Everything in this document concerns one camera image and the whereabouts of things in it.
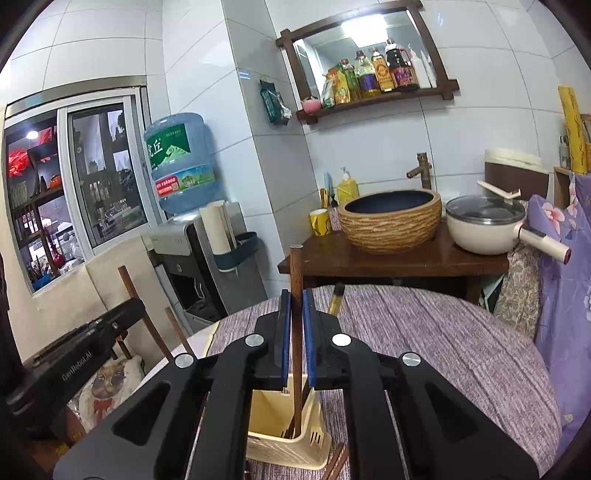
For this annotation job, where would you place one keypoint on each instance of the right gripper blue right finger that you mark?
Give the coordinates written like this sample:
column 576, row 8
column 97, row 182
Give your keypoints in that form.
column 310, row 317

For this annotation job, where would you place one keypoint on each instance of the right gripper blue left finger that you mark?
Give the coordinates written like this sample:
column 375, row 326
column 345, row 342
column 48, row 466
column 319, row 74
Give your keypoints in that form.
column 281, row 342

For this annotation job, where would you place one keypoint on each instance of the black chopstick gold band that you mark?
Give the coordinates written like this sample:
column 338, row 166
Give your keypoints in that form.
column 336, row 299

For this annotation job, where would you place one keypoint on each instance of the brown wooden chopstick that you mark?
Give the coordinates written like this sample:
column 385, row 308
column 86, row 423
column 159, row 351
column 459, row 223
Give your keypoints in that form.
column 178, row 330
column 296, row 290
column 153, row 332
column 337, row 463

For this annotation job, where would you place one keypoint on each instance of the wooden chair cat cushion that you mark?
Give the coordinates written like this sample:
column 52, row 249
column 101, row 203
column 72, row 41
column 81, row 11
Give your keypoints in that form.
column 104, row 392

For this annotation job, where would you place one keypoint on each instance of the dark wooden counter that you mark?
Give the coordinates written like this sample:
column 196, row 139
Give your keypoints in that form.
column 437, row 265

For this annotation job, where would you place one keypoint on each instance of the cream plastic utensil holder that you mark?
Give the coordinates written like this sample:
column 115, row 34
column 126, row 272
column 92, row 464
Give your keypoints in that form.
column 271, row 436

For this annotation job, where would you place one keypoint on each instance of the water dispenser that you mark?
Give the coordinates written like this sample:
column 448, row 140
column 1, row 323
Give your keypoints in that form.
column 199, row 292

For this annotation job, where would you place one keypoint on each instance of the yellow mug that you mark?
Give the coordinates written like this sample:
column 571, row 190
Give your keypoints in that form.
column 320, row 222

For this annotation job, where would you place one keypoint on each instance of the woven basin sink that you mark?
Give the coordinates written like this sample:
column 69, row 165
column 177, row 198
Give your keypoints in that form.
column 392, row 221

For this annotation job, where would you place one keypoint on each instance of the yellow soap dispenser bottle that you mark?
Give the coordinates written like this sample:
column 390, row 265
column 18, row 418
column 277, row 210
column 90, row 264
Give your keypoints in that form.
column 347, row 189

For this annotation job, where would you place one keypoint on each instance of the purple striped tablecloth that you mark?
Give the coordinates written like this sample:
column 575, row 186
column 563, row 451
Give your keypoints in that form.
column 496, row 367

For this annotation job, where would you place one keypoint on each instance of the sliding window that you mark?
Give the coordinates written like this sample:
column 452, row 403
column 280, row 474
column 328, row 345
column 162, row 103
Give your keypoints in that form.
column 77, row 180

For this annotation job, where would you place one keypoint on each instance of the blue water jug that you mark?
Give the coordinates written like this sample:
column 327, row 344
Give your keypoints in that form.
column 182, row 167

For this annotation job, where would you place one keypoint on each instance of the brass faucet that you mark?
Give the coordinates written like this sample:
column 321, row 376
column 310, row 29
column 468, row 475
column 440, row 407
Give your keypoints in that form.
column 423, row 170

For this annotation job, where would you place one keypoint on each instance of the pink bowl on shelf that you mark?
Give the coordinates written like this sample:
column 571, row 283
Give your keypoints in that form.
column 311, row 105

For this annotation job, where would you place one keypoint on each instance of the purple label bottle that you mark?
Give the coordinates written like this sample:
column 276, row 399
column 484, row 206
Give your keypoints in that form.
column 365, row 72

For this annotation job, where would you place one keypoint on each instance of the purple floral cloth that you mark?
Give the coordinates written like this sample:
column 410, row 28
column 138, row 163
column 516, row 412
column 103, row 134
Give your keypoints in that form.
column 563, row 334

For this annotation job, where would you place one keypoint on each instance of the rice cooker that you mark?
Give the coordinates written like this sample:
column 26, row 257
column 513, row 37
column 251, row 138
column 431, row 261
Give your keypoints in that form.
column 513, row 170

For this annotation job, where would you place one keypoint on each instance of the amber sauce bottle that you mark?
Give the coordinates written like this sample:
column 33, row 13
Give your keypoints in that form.
column 382, row 71

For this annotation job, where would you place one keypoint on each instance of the dark soy sauce bottle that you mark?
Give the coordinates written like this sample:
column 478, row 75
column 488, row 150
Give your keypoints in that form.
column 400, row 68

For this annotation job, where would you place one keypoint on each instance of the cream pot with handle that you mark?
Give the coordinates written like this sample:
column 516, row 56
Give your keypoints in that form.
column 490, row 226

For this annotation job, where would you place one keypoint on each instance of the green packet on wall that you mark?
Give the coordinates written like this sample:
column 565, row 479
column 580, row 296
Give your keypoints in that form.
column 276, row 110

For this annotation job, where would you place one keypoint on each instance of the wooden wall shelf frame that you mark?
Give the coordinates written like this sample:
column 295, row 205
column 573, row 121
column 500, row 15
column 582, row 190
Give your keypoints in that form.
column 314, row 49

